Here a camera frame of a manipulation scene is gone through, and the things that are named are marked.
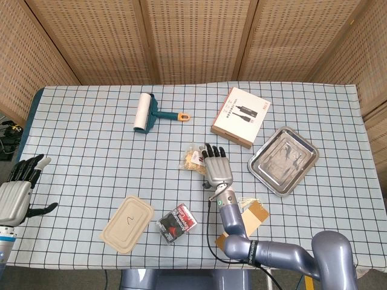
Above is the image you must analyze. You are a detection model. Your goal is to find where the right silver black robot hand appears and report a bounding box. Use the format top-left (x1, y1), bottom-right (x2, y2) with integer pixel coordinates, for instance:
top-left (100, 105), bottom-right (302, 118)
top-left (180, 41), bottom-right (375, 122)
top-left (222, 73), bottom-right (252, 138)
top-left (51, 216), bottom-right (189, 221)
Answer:
top-left (203, 143), bottom-right (234, 190)

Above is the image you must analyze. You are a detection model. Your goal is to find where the beige paper pulp lid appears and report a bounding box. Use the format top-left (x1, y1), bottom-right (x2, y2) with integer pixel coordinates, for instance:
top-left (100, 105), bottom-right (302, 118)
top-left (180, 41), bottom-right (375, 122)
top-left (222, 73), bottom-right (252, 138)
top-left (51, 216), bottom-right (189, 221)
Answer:
top-left (99, 195), bottom-right (155, 254)

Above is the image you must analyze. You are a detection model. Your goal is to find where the woven rattan folding screen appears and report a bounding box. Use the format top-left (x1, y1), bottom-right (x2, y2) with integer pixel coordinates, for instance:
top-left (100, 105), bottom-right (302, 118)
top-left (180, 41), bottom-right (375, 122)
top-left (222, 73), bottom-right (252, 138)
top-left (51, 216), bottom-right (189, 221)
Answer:
top-left (0, 0), bottom-right (387, 197)

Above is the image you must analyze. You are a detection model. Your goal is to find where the stainless steel tray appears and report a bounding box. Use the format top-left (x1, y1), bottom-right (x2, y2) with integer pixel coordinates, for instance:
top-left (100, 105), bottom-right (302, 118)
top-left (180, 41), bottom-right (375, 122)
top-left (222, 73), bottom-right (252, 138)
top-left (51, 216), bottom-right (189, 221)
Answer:
top-left (247, 126), bottom-right (320, 198)

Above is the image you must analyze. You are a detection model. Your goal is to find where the teal white lint roller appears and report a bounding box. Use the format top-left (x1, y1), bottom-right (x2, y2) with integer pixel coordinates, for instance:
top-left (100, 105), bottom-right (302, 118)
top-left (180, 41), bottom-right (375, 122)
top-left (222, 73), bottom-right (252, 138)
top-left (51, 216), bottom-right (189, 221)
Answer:
top-left (134, 92), bottom-right (192, 135)

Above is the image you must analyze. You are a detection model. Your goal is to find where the clear bag of snacks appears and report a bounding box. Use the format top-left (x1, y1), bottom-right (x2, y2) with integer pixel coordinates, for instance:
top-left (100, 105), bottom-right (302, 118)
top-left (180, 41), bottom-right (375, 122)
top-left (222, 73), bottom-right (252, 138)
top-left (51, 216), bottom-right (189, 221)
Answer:
top-left (178, 144), bottom-right (208, 175)

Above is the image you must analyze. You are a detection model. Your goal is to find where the cardboard box with white label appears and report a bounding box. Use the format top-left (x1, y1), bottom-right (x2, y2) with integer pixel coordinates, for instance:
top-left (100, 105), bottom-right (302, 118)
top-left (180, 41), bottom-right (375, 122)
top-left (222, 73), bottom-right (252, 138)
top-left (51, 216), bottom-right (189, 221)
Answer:
top-left (210, 86), bottom-right (272, 149)

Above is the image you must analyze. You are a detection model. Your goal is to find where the blue checked tablecloth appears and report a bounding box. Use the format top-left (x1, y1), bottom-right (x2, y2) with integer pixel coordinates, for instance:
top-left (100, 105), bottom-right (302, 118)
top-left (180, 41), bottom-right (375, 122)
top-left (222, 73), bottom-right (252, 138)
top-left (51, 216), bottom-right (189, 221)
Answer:
top-left (5, 82), bottom-right (379, 269)

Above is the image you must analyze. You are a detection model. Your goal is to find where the red and black snack packet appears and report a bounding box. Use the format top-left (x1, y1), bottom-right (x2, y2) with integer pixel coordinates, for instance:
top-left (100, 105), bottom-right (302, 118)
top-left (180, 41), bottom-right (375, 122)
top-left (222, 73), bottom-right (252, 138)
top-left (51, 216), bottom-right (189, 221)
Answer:
top-left (156, 204), bottom-right (199, 245)

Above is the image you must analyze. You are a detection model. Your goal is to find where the brown beige bookmark with tassel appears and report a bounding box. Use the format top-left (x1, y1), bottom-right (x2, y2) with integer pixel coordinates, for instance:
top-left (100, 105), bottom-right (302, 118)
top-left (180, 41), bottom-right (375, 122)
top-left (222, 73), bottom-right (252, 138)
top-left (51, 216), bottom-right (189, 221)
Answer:
top-left (214, 196), bottom-right (270, 250)

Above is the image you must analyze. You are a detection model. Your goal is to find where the black yellow cable bundle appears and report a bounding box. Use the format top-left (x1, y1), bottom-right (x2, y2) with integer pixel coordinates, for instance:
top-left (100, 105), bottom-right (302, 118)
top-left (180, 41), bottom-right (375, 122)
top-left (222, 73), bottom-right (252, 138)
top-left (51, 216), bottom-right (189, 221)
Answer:
top-left (0, 119), bottom-right (24, 161)

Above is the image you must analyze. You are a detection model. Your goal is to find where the grey-blue robot torso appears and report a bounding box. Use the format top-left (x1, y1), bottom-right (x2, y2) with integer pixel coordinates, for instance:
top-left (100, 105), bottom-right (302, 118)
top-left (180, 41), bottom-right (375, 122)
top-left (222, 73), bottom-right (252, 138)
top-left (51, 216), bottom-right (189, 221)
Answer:
top-left (120, 268), bottom-right (252, 290)

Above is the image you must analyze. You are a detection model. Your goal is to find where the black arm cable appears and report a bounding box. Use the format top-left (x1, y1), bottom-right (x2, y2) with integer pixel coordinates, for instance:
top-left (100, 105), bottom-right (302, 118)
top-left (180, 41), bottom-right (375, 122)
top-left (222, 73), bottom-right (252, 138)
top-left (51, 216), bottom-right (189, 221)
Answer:
top-left (206, 195), bottom-right (285, 290)

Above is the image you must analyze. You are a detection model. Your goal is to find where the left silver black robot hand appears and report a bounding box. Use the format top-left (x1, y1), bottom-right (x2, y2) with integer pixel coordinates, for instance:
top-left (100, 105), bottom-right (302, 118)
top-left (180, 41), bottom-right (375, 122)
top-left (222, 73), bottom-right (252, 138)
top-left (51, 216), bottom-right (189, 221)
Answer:
top-left (0, 153), bottom-right (59, 227)

